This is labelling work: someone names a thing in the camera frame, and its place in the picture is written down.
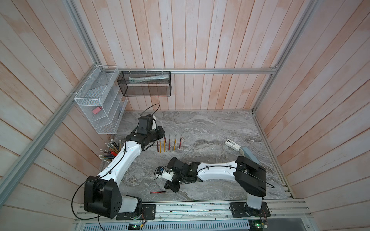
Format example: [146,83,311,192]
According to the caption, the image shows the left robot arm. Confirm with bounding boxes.
[84,114,165,218]

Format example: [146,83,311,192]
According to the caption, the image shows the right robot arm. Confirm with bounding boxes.
[153,156,267,210]

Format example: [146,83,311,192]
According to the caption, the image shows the bundle of pencils in cup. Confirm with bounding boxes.
[99,139,123,163]

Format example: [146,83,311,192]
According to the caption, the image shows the pink eraser block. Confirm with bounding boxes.
[92,107,102,115]

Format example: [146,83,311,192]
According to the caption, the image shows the papers in black basket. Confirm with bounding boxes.
[129,74,170,84]

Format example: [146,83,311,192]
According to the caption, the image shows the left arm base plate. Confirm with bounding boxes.
[116,204,156,221]

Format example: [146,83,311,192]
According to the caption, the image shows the black wire mesh basket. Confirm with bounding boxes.
[117,70,172,97]

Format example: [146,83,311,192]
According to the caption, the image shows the white wire mesh shelf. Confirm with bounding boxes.
[75,65,128,134]

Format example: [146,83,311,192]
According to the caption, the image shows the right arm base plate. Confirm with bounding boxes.
[229,201,271,218]

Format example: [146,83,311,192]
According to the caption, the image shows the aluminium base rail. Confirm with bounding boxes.
[73,200,313,224]

